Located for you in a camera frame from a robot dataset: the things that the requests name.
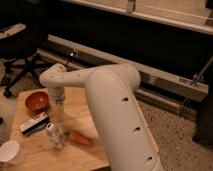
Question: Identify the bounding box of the white paper cup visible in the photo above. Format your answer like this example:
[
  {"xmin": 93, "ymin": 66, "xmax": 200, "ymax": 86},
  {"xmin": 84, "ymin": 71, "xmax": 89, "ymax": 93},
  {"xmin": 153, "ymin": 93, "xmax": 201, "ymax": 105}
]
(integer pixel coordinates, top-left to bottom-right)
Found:
[{"xmin": 0, "ymin": 140, "xmax": 24, "ymax": 165}]

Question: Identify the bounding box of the black office chair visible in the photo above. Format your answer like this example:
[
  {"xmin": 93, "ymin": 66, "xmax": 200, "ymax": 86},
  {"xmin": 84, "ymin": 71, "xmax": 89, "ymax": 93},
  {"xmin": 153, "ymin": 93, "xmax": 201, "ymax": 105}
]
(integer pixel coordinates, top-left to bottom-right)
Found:
[{"xmin": 0, "ymin": 0, "xmax": 50, "ymax": 98}]

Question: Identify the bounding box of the black and white box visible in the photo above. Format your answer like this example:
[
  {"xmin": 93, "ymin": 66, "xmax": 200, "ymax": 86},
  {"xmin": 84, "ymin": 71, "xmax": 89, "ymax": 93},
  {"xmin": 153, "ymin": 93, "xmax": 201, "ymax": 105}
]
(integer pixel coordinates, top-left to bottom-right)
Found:
[{"xmin": 19, "ymin": 112, "xmax": 49, "ymax": 136}]

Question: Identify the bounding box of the clear plastic bottle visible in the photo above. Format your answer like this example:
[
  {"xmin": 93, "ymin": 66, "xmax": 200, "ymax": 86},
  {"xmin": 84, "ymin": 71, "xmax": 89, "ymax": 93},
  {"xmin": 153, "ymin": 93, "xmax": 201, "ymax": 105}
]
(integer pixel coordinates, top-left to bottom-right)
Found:
[{"xmin": 46, "ymin": 123, "xmax": 65, "ymax": 150}]

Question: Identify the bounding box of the black cable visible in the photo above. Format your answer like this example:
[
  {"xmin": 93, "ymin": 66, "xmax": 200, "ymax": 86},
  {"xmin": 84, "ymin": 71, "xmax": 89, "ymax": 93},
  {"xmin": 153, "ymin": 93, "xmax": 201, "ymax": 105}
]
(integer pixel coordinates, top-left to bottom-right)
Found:
[{"xmin": 63, "ymin": 51, "xmax": 76, "ymax": 69}]

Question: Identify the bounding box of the orange carrot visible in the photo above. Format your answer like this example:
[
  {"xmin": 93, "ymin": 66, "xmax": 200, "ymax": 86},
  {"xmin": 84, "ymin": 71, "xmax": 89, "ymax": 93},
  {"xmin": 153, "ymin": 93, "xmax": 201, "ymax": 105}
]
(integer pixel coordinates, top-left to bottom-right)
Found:
[{"xmin": 69, "ymin": 132, "xmax": 92, "ymax": 146}]

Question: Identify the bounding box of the red bowl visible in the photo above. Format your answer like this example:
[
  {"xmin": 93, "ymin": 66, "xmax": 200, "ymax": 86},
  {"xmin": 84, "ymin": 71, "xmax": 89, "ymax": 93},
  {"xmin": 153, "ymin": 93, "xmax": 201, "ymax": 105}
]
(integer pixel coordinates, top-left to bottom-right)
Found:
[{"xmin": 25, "ymin": 91, "xmax": 49, "ymax": 113}]

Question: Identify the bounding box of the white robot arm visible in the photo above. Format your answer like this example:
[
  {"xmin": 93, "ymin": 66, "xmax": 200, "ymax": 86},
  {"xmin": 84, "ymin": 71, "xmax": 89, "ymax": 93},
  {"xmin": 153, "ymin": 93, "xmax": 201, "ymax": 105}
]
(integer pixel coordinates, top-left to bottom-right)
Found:
[{"xmin": 40, "ymin": 63, "xmax": 164, "ymax": 171}]

